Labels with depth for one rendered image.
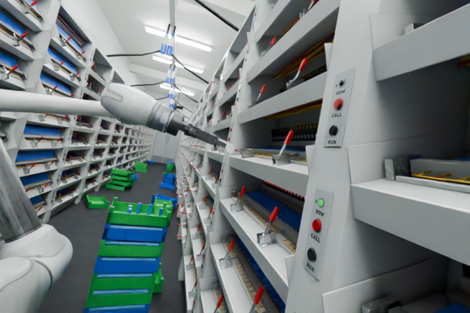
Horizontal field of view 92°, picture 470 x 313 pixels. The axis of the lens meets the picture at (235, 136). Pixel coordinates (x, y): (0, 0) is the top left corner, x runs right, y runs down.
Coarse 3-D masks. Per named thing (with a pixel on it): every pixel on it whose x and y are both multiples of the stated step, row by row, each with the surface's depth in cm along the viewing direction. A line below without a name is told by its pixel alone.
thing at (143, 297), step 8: (152, 288) 119; (88, 296) 108; (96, 296) 109; (104, 296) 110; (112, 296) 112; (120, 296) 113; (128, 296) 115; (136, 296) 116; (144, 296) 118; (88, 304) 108; (96, 304) 109; (104, 304) 110; (112, 304) 112; (120, 304) 113; (128, 304) 115; (136, 304) 116
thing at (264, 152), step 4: (248, 148) 96; (256, 152) 84; (260, 152) 80; (264, 152) 76; (268, 152) 74; (272, 152) 71; (276, 152) 68; (284, 152) 63; (288, 152) 61; (292, 152) 59; (296, 152) 57; (300, 152) 55; (304, 152) 54; (292, 156) 59; (296, 156) 57; (300, 156) 56; (304, 156) 54; (296, 160) 58; (300, 160) 52; (304, 160) 51
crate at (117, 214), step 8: (112, 208) 112; (120, 208) 130; (136, 208) 134; (144, 208) 136; (152, 208) 137; (112, 216) 112; (120, 216) 113; (128, 216) 114; (136, 216) 116; (144, 216) 117; (152, 216) 119; (160, 216) 121; (168, 216) 122; (136, 224) 116; (144, 224) 117; (152, 224) 119; (160, 224) 120; (168, 224) 122
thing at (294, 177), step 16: (240, 144) 99; (256, 144) 101; (272, 144) 99; (288, 144) 85; (304, 144) 74; (240, 160) 80; (256, 160) 69; (256, 176) 66; (272, 176) 54; (288, 176) 46; (304, 176) 40; (304, 192) 41
